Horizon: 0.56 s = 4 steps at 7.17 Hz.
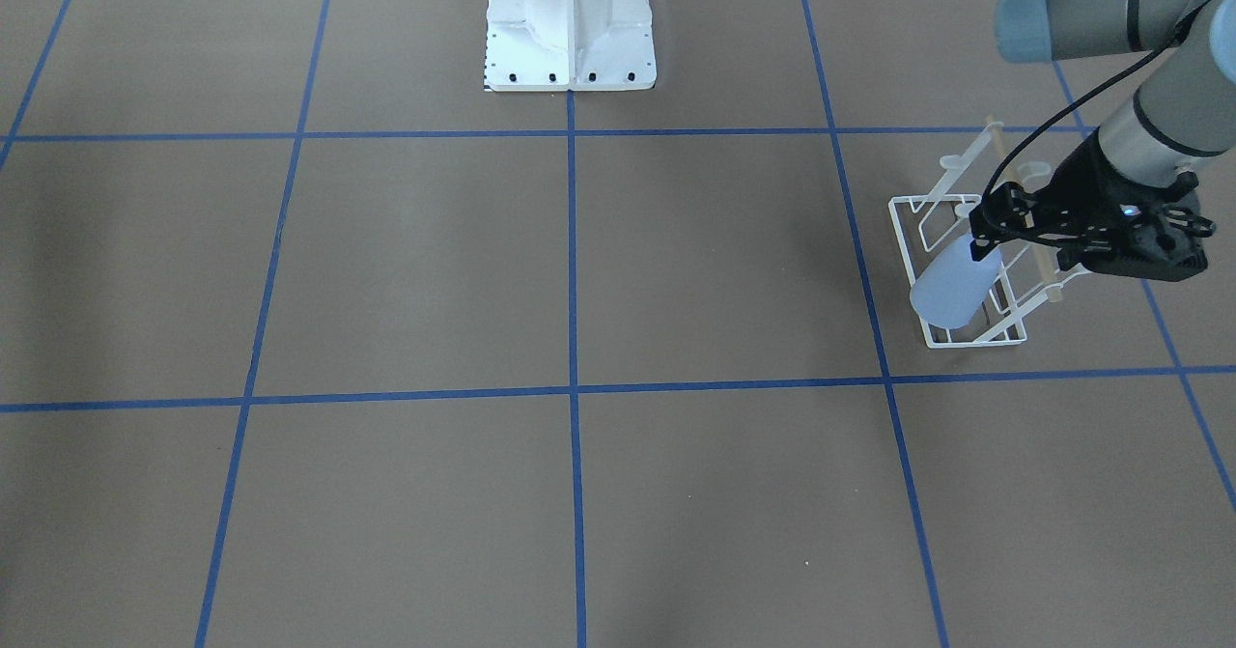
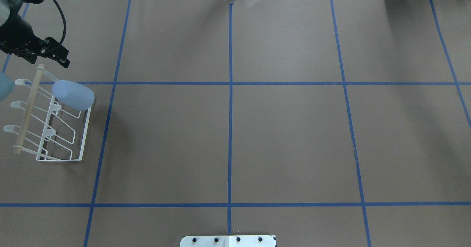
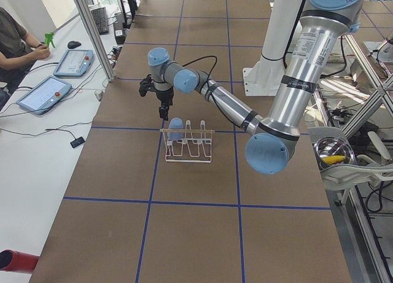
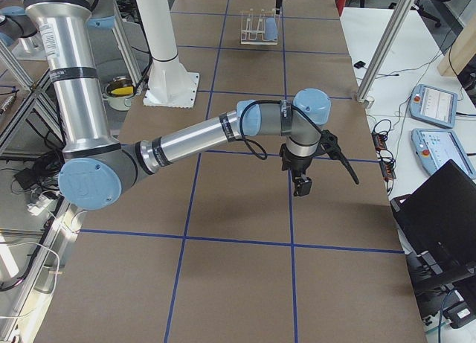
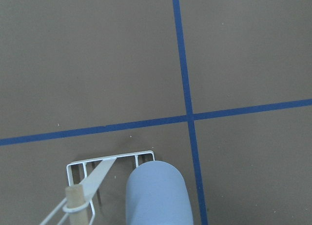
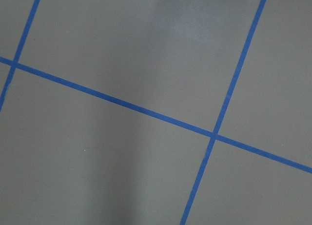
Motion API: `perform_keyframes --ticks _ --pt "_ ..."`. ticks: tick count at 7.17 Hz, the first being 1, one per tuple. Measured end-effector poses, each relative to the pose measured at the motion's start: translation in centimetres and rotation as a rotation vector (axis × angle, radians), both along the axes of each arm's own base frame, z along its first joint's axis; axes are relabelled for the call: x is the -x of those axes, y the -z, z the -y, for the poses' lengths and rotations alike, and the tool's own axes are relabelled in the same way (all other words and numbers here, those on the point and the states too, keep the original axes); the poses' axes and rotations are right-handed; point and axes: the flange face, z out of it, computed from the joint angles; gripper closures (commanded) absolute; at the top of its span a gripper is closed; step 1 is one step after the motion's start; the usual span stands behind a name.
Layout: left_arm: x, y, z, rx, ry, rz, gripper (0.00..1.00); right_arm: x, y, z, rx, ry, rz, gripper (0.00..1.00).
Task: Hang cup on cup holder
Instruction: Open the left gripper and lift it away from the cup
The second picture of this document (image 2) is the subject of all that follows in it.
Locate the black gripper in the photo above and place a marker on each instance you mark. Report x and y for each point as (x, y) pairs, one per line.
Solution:
(14, 30)

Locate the light blue plastic cup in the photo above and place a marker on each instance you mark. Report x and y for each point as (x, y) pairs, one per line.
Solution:
(73, 94)

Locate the white wire cup holder rack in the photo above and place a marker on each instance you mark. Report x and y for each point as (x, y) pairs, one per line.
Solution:
(48, 129)

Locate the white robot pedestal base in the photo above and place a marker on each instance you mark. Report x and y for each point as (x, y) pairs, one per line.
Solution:
(229, 241)

